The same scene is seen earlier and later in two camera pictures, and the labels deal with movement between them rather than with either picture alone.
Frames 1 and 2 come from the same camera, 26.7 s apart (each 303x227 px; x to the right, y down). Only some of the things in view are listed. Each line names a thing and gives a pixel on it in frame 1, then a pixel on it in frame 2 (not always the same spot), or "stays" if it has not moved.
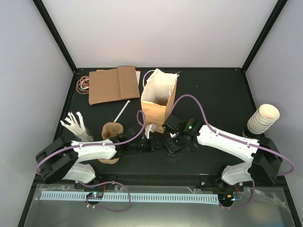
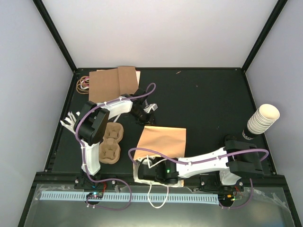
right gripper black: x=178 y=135 → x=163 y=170
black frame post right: x=272 y=19 stays
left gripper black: x=154 y=141 → x=148 y=121
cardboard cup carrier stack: x=109 y=130 stays
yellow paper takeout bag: x=157 y=96 → x=157 y=142
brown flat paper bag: x=108 y=85 stays
